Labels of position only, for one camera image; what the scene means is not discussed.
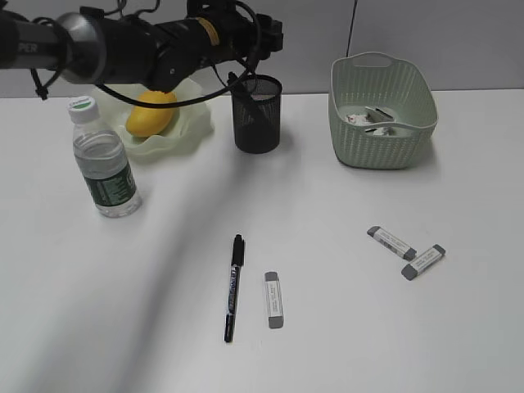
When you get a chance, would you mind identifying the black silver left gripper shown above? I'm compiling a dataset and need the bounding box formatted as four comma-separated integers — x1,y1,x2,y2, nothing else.
147,1,283,93

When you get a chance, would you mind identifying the black marker pen blue label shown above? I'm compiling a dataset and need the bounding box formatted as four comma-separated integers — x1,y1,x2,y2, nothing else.
224,234,246,343

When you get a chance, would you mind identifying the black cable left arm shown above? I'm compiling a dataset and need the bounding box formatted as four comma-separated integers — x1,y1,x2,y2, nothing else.
30,0,265,111

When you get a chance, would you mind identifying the black mesh pen holder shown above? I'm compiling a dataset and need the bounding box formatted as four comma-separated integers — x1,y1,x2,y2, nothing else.
232,75,282,154

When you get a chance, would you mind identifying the white waste paper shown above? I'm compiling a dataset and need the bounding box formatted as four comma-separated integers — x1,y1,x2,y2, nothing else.
345,106,401,137

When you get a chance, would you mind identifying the pale green plastic basket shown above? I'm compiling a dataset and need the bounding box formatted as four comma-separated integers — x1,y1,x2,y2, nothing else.
328,52,438,169

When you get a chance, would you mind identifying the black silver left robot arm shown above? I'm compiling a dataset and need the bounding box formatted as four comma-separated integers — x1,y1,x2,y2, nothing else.
1,1,283,98

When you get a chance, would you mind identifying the yellow mango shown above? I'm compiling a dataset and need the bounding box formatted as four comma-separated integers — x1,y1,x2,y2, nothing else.
125,91,177,138

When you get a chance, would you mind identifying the clear water bottle green label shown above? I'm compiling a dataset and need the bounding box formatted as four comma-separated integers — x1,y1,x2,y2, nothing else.
67,96,142,218

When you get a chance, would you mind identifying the pale green wavy glass plate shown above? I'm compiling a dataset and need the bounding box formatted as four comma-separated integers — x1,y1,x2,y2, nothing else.
90,88,213,160

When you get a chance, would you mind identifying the grey white eraser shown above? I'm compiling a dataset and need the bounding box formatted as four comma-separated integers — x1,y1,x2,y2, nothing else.
401,244,446,281
367,226,417,261
264,271,284,329

